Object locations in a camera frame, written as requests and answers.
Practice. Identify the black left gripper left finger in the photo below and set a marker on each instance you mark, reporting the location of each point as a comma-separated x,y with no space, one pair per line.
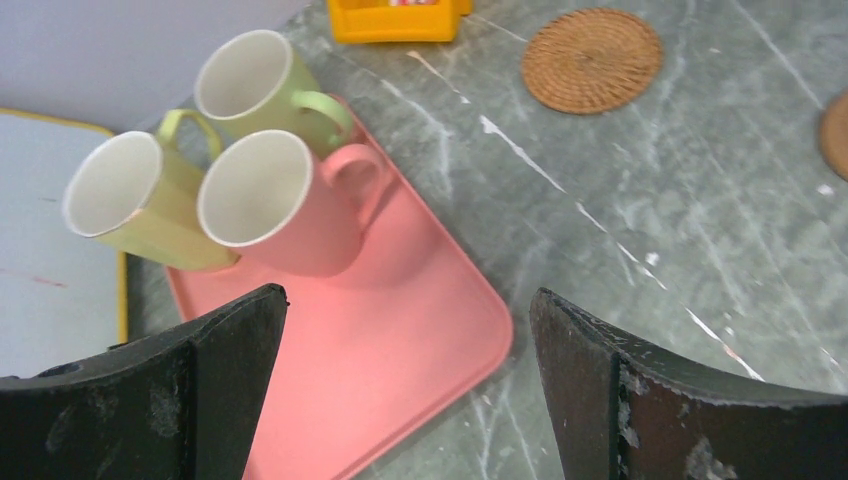
181,404

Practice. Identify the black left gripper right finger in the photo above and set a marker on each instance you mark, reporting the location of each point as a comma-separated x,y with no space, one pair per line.
622,407

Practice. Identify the woven rattan coaster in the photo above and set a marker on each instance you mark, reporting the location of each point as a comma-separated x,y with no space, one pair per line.
591,61

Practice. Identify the light wooden round coaster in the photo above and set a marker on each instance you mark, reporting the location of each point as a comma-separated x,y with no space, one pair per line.
832,135

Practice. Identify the pink plastic tray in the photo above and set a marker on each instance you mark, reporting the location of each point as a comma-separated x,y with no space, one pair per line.
370,354

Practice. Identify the light green mug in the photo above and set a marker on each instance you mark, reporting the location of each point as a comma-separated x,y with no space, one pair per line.
257,81

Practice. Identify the yellow plastic bin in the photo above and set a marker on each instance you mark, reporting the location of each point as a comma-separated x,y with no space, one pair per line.
360,22

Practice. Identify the red white marker pens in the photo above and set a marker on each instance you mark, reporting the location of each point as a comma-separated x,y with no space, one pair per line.
397,3

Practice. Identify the whiteboard with yellow frame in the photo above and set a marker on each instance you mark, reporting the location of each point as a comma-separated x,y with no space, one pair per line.
63,297

